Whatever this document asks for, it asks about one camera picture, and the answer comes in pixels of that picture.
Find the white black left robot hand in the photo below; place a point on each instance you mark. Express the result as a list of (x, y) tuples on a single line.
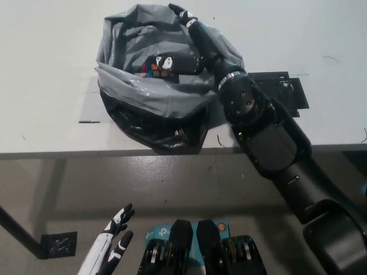
[(103, 246)]

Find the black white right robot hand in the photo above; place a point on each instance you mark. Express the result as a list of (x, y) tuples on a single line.
[(205, 43)]

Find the rubik's cube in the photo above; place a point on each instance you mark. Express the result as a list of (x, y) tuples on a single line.
[(150, 71)]

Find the grey black plastic bag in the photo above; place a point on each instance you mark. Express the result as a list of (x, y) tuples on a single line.
[(155, 100)]

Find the teal cardboard box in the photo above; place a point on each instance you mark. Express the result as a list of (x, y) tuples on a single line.
[(157, 233)]

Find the black left robot body block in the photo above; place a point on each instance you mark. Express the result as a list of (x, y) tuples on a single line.
[(166, 252)]

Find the black table leg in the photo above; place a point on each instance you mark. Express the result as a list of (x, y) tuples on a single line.
[(20, 229)]

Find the thin black tape strip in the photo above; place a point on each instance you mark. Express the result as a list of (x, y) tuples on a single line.
[(89, 122)]

